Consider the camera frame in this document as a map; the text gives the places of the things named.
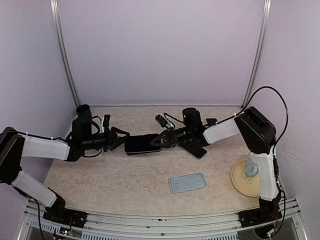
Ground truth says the light blue mug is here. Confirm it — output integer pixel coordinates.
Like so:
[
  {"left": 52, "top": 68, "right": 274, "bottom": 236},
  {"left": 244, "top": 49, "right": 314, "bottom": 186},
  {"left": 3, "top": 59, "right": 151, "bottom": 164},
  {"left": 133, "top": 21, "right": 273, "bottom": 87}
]
[{"left": 244, "top": 159, "right": 258, "bottom": 178}]

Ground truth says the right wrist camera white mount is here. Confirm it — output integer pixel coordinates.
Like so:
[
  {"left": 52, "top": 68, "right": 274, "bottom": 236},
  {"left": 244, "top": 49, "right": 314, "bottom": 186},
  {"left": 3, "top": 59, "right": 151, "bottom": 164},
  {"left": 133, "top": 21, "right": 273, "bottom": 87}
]
[{"left": 155, "top": 114, "right": 176, "bottom": 130}]

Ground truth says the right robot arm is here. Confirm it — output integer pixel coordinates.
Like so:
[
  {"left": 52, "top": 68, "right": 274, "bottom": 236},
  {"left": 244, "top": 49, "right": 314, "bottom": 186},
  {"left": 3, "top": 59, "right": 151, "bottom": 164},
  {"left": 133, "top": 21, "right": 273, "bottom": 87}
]
[{"left": 150, "top": 106, "right": 282, "bottom": 226}]

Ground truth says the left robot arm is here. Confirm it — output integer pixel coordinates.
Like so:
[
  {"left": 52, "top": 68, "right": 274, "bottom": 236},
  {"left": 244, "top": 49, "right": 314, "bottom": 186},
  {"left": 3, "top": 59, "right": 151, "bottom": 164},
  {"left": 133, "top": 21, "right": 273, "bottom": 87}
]
[{"left": 0, "top": 114, "right": 130, "bottom": 223}]

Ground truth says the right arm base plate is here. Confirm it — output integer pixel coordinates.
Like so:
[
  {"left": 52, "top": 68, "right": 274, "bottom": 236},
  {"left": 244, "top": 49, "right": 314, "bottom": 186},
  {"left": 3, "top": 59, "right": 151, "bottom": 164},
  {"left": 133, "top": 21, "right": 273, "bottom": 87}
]
[{"left": 238, "top": 208, "right": 282, "bottom": 228}]

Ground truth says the left aluminium frame post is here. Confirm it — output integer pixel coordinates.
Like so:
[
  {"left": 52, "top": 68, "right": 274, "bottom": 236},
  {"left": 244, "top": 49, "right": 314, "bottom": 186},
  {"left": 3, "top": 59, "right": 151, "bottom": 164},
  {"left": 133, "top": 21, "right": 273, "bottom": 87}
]
[{"left": 50, "top": 0, "right": 81, "bottom": 108}]

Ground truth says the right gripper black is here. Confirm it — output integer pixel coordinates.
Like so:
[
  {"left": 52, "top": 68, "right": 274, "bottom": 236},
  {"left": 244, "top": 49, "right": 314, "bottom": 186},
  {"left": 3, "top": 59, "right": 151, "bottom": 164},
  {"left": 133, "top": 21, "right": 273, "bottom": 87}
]
[{"left": 150, "top": 125, "right": 193, "bottom": 148}]

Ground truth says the light blue phone case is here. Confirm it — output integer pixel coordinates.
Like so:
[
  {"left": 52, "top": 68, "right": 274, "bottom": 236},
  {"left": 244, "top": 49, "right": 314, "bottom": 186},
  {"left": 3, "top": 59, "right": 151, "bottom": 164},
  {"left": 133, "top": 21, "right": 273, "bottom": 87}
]
[{"left": 168, "top": 172, "right": 207, "bottom": 194}]

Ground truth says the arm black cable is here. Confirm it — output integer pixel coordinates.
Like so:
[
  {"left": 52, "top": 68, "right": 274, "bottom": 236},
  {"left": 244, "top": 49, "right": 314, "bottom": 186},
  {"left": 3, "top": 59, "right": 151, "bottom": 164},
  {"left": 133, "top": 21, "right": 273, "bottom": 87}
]
[
  {"left": 163, "top": 86, "right": 290, "bottom": 148},
  {"left": 34, "top": 198, "right": 51, "bottom": 240}
]

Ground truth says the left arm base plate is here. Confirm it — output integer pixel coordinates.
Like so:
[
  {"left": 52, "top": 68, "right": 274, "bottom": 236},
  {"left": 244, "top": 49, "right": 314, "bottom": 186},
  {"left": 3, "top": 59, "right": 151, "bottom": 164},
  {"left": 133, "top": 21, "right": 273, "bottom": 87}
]
[{"left": 43, "top": 209, "right": 88, "bottom": 229}]

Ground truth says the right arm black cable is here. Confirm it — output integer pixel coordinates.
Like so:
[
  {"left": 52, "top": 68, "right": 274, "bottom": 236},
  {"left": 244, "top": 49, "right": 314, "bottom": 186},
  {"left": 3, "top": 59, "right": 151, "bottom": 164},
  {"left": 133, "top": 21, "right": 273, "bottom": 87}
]
[{"left": 163, "top": 86, "right": 290, "bottom": 148}]

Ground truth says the right aluminium frame post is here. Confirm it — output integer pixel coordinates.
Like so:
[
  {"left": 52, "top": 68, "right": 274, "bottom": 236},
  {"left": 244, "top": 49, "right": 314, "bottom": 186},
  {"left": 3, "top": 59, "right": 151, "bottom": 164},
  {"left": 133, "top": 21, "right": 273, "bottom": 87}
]
[{"left": 241, "top": 0, "right": 272, "bottom": 108}]

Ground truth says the black cylindrical cup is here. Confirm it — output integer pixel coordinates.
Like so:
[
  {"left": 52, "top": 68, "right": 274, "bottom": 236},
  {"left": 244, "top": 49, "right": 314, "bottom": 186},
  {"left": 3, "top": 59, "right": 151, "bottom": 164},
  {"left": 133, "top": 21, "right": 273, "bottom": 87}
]
[{"left": 75, "top": 104, "right": 92, "bottom": 120}]

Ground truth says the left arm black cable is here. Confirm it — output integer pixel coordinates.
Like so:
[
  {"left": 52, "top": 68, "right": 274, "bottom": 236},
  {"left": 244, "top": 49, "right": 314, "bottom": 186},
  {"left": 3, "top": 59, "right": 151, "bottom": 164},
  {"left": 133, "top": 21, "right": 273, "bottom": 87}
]
[{"left": 34, "top": 198, "right": 51, "bottom": 240}]

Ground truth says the beige plate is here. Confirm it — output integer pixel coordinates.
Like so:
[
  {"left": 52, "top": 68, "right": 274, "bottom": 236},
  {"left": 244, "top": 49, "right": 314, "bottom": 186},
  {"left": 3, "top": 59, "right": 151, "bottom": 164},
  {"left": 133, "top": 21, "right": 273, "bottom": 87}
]
[{"left": 230, "top": 160, "right": 261, "bottom": 198}]

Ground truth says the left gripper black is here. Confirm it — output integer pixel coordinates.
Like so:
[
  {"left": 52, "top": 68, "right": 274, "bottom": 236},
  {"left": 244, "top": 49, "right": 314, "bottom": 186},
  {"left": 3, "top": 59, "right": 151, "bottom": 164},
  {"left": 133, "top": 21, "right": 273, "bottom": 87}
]
[{"left": 81, "top": 126, "right": 130, "bottom": 152}]

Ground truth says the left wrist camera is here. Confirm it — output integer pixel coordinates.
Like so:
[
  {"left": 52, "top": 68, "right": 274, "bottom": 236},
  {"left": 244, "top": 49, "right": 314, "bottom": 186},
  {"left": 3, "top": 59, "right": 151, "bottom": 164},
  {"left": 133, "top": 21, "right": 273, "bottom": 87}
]
[{"left": 100, "top": 114, "right": 111, "bottom": 133}]

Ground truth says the aluminium frame post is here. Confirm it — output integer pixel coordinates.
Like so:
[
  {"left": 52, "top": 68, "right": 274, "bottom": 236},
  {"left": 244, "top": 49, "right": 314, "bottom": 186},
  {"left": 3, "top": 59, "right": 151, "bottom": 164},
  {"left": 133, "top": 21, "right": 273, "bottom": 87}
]
[
  {"left": 241, "top": 0, "right": 272, "bottom": 108},
  {"left": 50, "top": 0, "right": 81, "bottom": 108}
]

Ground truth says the front aluminium rail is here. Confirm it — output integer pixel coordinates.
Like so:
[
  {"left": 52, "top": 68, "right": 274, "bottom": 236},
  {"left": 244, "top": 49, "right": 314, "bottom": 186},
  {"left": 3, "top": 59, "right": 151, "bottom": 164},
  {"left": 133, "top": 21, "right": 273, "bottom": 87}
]
[{"left": 14, "top": 197, "right": 308, "bottom": 240}]

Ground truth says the black phone case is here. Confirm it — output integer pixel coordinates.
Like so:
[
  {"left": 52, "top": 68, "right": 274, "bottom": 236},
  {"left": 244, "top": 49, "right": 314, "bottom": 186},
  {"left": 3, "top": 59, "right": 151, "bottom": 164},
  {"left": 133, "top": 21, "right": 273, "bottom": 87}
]
[{"left": 124, "top": 133, "right": 163, "bottom": 156}]

